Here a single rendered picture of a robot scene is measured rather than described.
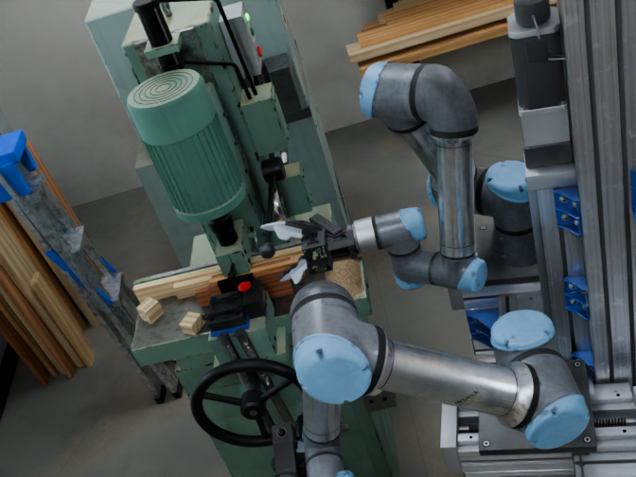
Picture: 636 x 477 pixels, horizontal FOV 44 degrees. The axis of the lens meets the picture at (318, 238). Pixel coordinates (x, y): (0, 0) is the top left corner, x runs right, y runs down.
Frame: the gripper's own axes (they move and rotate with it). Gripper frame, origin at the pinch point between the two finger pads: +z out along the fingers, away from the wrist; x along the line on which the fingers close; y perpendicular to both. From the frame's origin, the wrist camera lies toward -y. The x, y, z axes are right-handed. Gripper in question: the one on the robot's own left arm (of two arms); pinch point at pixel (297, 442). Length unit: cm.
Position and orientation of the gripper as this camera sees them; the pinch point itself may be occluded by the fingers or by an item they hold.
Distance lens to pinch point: 188.5
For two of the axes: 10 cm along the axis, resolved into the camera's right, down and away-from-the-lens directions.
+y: 2.5, 9.6, 1.1
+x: 9.6, -2.3, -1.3
